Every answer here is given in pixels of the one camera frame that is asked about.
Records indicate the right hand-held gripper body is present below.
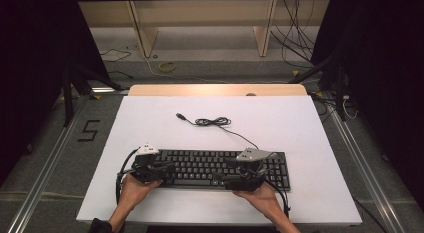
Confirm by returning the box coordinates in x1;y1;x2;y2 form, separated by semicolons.
223;147;273;193

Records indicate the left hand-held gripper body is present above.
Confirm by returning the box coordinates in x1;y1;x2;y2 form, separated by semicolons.
131;143;164;185

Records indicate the black keyboard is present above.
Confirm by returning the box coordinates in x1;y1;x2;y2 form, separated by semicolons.
151;148;292;192

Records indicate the person's right hand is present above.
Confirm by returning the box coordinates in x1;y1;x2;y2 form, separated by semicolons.
233;183;280;216

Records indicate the person's left hand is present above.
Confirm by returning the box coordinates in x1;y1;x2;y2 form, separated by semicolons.
118;174;164;211

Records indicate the white board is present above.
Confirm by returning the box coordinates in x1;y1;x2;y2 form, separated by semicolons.
75;95;363;227

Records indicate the black tape floor mark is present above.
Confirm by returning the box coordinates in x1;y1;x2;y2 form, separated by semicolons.
77;119;101;143

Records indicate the black sleeve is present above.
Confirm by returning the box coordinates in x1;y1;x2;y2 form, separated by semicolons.
88;217;113;233

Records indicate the light wooden table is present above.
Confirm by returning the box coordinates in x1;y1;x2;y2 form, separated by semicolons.
128;83;308;97

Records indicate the short metal bar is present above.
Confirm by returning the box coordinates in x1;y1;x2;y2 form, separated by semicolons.
91;87;130;96

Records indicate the yellow tape roll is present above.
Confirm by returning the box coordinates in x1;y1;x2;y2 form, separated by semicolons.
158;61;178;73

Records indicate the black tripod stand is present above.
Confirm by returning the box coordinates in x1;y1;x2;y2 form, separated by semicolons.
61;62;124;127
288;52;348;122

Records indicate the light wooden shelf unit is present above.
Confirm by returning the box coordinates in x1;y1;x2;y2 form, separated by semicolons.
78;0;331;59

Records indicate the black curtain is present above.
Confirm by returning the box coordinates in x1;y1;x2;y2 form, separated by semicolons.
0;0;111;187
311;0;424;207

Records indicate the left hand-held gripper cable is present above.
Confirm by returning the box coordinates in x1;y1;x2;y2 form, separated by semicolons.
114;148;140;205

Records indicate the hand-held gripper cable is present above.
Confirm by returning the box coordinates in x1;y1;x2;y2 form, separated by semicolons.
114;148;140;205
264;179;292;219

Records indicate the right hand-held gripper cable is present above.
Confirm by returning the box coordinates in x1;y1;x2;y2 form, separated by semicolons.
264;179;292;219

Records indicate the black keyboard cable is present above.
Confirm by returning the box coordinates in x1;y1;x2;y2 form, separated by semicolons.
175;112;260;151

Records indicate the long metal floor rail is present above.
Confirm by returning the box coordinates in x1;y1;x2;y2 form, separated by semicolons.
6;102;92;233
324;99;406;233

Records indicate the thin black floor cable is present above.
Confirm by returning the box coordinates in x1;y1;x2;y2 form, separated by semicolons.
99;47;133;64

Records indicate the bundle of black hanging cables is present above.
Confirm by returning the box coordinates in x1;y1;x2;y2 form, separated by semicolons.
269;0;321;69

